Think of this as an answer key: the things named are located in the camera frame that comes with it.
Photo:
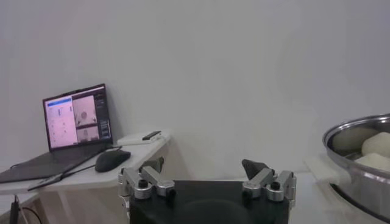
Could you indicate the black computer mouse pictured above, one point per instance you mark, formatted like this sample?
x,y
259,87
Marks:
x,y
111,159

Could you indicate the white steamed baozi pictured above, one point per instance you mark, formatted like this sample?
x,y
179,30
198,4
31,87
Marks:
x,y
374,162
377,144

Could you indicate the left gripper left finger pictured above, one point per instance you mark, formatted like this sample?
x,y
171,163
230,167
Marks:
x,y
158,181

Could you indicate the small black white device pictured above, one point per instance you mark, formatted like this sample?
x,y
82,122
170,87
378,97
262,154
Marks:
x,y
151,135

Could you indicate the flat white box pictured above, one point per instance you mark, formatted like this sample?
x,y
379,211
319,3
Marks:
x,y
131,140

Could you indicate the black laptop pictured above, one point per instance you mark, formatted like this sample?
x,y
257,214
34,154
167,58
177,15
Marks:
x,y
61,124

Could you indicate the white side table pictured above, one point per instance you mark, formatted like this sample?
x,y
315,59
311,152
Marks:
x,y
137,153

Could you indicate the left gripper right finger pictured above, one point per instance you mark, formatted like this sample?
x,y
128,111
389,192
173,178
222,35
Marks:
x,y
259,181

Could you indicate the stainless steel steamer basket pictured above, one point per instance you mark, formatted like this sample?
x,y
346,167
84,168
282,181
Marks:
x,y
359,191

